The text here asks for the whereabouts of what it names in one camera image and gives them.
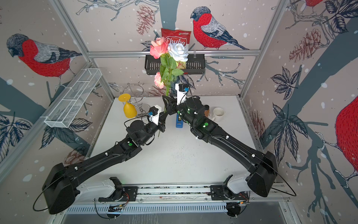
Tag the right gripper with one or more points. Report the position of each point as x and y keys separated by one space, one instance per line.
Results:
x=172 y=106

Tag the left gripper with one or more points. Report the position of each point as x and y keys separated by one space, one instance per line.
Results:
x=161 y=122

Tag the pink artificial flower bouquet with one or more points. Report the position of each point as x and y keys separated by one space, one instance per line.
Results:
x=168 y=70

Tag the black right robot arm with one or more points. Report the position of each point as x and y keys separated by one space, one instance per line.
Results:
x=262 y=168

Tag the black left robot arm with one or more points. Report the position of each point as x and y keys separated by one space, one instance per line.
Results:
x=60 y=186

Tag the blue tape dispenser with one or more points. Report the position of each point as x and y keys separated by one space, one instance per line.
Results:
x=179 y=121

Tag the chrome wine glass rack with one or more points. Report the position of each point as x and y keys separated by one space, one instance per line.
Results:
x=137 y=93

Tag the yellow upside-down wine glass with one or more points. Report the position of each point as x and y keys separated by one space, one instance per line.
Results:
x=129 y=110

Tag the brown spice bottle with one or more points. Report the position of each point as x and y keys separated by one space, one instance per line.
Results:
x=207 y=110

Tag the white ceramic mug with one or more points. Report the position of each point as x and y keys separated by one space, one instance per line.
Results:
x=218 y=114

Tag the Chuba cassava chips bag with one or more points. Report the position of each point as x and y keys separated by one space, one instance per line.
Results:
x=178 y=42

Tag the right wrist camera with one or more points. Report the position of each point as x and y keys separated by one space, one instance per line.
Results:
x=182 y=90

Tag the black wire wall basket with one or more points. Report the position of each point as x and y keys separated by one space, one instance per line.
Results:
x=194 y=66

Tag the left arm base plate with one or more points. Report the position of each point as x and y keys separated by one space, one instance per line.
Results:
x=122 y=194

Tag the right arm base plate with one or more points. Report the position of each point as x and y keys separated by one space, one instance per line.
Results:
x=220 y=192

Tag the white wire mesh shelf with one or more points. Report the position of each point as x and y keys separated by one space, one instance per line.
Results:
x=75 y=96

